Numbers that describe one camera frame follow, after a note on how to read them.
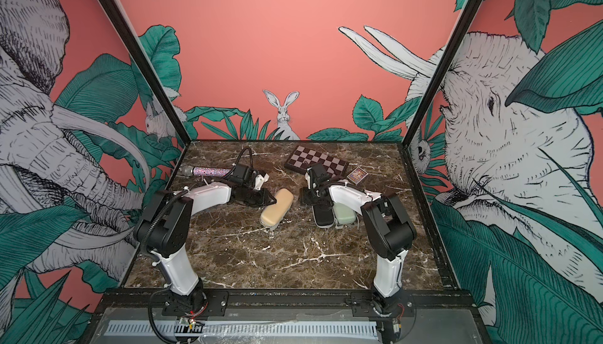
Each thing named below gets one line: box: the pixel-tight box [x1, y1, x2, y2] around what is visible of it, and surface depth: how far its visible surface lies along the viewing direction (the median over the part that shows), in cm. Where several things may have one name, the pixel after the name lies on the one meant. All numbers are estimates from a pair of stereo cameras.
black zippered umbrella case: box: [311, 204, 337, 229], surface depth 92 cm
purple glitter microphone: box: [179, 164, 234, 177], surface depth 106 cm
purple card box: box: [347, 166, 370, 185], surface depth 109 cm
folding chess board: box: [284, 145, 349, 179], surface depth 113 cm
